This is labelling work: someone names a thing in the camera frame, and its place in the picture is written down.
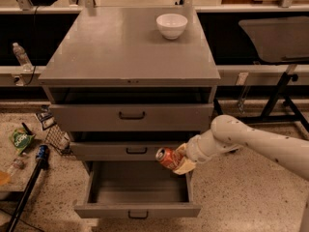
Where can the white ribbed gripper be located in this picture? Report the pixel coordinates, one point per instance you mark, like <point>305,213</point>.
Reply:
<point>194,149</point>

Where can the red coke can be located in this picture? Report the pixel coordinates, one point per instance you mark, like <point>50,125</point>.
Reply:
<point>168,158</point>

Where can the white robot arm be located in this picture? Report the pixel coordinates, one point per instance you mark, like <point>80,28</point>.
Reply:
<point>248,180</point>

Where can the grey top drawer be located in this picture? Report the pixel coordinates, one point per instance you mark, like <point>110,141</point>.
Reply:
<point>132,117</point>

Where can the grey open bottom drawer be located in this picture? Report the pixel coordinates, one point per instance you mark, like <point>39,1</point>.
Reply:
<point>137,190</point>

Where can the grey metal drawer cabinet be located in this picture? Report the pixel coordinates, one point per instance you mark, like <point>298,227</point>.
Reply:
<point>118,56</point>

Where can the grey middle drawer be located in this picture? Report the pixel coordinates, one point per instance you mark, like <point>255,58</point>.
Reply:
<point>95,151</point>

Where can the checkered snack bag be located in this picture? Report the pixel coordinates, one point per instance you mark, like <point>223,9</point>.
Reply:
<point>55,138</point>

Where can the white ceramic bowl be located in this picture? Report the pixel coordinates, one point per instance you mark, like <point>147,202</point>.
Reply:
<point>171,26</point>

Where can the black pole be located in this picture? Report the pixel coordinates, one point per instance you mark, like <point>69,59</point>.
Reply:
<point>25,196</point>

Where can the black folding stand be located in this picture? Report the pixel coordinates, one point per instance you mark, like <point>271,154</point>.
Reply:
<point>279,42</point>

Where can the green chip bag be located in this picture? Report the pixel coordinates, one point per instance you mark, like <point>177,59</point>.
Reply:
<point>21,139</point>

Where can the clear bottle on floor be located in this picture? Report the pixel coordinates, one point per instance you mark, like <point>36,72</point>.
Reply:
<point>19,163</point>

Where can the clear plastic water bottle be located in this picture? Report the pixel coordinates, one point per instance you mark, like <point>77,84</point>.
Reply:
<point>22,57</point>

